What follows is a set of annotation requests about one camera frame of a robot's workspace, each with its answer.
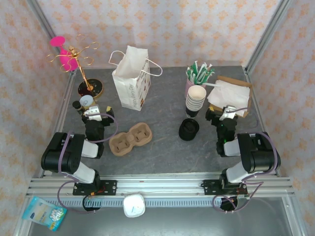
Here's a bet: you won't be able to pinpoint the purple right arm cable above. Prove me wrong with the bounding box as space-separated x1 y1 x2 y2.
213 107 282 214

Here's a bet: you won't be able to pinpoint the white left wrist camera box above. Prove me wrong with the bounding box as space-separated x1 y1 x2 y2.
84 105 102 121

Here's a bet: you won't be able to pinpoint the gold wire cup rack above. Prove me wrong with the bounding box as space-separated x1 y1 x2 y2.
46 33 105 99

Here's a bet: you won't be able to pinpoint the aluminium corner post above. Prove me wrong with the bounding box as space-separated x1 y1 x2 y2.
245 0 294 73
26 0 76 74

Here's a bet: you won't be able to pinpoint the gold can with white lid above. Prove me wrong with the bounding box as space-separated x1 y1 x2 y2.
79 94 97 112

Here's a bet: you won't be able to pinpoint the aluminium frame rail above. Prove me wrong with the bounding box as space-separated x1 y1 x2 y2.
27 171 295 197

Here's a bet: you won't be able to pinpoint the stack of black paper cups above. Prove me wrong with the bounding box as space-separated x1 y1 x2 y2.
185 85 207 118

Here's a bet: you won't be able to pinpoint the blue wet wipes packet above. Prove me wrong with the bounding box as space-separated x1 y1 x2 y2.
21 196 67 232

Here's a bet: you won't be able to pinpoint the green white wrapped straw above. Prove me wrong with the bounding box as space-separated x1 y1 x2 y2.
204 62 214 82
205 69 216 84
186 68 196 84
198 63 207 83
192 60 199 82

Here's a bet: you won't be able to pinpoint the white napkins on tray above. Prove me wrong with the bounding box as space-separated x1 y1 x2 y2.
208 75 253 118

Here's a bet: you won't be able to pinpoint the white rounded square device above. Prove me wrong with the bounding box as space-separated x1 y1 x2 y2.
123 193 146 218

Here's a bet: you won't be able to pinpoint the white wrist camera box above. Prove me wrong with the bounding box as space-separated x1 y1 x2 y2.
84 105 102 121
219 104 237 120

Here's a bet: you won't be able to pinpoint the stack of black cup lids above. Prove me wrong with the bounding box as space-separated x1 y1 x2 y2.
179 118 200 142

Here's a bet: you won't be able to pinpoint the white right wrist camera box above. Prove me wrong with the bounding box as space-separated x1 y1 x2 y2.
219 104 237 120

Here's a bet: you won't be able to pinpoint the aluminium table side rail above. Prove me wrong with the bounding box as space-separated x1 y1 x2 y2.
245 67 282 177
36 71 75 178

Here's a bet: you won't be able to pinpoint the grey slotted cable duct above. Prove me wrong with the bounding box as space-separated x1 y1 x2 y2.
44 198 223 208

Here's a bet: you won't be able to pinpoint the pink plastic wine glass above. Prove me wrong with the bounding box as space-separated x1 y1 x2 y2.
50 35 78 72

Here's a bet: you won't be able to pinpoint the white paper takeout bag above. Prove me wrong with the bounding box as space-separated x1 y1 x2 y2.
109 45 163 112

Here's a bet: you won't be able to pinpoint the small dark bottle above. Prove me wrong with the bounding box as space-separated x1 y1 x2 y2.
72 101 86 116

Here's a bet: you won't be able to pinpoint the pink straw holder cup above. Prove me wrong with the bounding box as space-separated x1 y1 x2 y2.
185 77 207 100

